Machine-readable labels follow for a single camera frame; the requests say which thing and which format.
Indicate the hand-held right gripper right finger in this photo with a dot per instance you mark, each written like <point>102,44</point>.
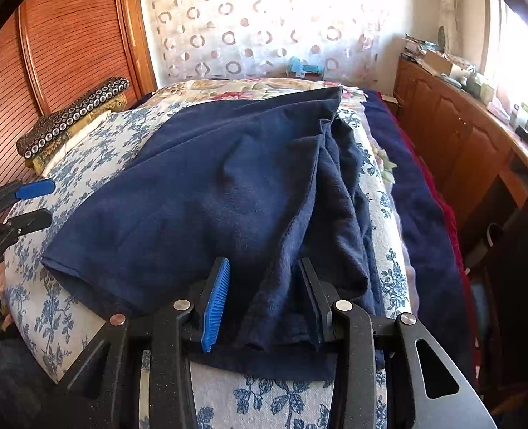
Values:
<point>320,306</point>

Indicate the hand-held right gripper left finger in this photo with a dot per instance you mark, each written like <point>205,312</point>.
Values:
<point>215,308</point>

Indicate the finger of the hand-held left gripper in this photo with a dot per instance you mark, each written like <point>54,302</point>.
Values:
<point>36,189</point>
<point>29,223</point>

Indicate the navy blue shirt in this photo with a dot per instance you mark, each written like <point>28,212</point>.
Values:
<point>201,187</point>

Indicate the white blue floral bed sheet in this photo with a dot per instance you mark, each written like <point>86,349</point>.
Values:
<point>94,152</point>

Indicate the brown circle-patterned blanket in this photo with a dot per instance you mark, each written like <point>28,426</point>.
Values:
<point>67,120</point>

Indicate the navy blue blanket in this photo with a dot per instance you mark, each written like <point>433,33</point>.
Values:
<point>425,232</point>

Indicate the wooden headboard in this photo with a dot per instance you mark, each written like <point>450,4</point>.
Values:
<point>67,53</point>

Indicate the long wooden cabinet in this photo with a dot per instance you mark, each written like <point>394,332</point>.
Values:
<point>460,143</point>

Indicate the small blue box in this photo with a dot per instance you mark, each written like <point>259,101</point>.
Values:
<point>304,69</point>

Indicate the cardboard box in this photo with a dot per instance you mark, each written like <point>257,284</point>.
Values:
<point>438,62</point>

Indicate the pile of small desk items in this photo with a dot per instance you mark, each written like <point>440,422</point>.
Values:
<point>505,107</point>

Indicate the stack of boxes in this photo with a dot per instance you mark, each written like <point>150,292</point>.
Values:
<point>412,50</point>

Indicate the sheer circle-patterned curtain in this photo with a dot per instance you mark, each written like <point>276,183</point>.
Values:
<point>268,22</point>

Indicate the dark oval ornament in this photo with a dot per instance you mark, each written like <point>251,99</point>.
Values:
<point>441,38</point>

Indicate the bright window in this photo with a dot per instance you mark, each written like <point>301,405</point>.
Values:
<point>523,44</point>

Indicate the cream lace curtain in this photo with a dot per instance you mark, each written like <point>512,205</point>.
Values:
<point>449,0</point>

